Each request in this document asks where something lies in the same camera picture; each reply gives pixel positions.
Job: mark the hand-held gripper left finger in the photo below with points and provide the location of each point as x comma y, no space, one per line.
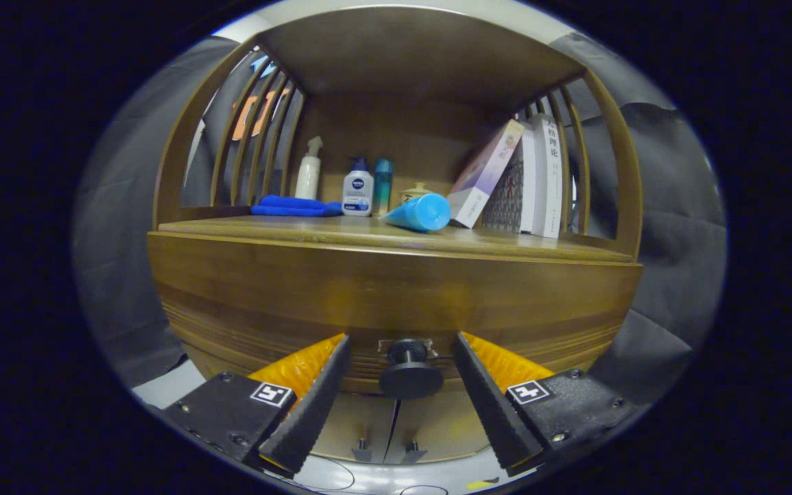
306,412

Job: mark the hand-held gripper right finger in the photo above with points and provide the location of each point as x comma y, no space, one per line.
496,412

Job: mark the black drawer knob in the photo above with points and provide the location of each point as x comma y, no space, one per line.
410,379

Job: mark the wooden drawer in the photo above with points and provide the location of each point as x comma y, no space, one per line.
382,289

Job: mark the blue tube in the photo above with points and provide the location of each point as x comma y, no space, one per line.
423,212

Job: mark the wooden cabinet door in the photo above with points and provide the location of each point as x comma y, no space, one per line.
437,426
355,419

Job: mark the wooden countertop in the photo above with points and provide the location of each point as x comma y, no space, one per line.
341,230

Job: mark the wooden cabinet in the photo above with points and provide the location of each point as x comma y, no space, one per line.
410,137

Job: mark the folded blue cloth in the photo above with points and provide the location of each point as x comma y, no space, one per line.
293,205

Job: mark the dark patterned book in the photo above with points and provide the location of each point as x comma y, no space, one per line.
506,199

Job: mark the white bottle with blue cap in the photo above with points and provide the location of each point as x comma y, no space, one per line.
357,196

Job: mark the plain white book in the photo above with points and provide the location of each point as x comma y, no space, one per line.
528,185

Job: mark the white pump bottle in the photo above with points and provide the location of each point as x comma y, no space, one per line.
308,182

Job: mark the white book with printed spine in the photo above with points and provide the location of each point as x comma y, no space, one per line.
548,185

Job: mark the beige lidded teacup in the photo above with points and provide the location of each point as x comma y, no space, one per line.
415,192

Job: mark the teal slim bottle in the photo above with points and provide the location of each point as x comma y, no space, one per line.
382,189

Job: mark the pink and purple book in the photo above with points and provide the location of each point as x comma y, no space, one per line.
485,175

